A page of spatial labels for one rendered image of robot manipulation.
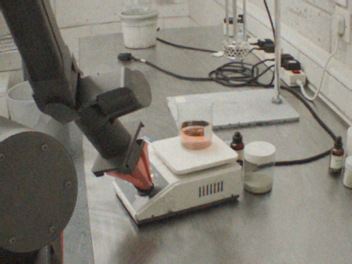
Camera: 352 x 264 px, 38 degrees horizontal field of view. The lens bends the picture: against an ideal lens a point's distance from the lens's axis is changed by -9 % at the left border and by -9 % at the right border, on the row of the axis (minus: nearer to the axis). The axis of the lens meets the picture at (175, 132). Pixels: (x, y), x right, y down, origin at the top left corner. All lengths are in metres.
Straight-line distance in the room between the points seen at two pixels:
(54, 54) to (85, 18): 2.62
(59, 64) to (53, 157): 0.46
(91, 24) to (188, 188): 2.47
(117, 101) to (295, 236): 0.36
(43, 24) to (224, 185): 0.47
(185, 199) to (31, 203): 0.70
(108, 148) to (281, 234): 0.31
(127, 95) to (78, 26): 2.56
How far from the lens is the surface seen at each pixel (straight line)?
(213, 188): 0.94
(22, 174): 0.23
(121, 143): 0.84
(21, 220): 0.24
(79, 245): 2.15
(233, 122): 1.26
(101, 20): 3.30
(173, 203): 0.92
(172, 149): 0.96
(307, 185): 1.04
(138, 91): 0.77
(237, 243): 0.87
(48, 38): 0.66
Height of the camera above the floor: 1.27
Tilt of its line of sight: 25 degrees down
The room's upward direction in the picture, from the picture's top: 2 degrees counter-clockwise
